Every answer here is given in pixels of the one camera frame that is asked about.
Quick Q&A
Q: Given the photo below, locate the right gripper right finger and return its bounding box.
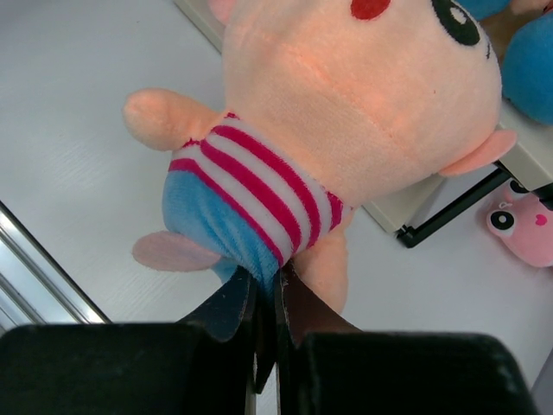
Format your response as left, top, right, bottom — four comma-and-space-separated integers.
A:
274, 263, 364, 415

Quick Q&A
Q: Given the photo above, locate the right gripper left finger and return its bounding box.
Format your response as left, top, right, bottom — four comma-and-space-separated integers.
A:
177, 267, 258, 393

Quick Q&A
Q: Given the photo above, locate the boy doll bald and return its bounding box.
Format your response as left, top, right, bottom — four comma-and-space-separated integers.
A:
124, 1, 517, 312

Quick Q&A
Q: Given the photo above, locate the boy doll black hair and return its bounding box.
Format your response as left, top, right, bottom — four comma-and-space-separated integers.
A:
502, 12, 552, 125

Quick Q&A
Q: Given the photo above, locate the beige three-tier shelf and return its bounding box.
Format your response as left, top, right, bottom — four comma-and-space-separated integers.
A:
179, 1, 551, 249

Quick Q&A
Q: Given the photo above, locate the pink frog plush right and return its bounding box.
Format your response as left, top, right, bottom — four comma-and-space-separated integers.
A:
486, 179, 552, 268

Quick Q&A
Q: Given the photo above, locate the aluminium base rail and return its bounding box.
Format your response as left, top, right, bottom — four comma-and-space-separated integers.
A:
1, 205, 111, 332

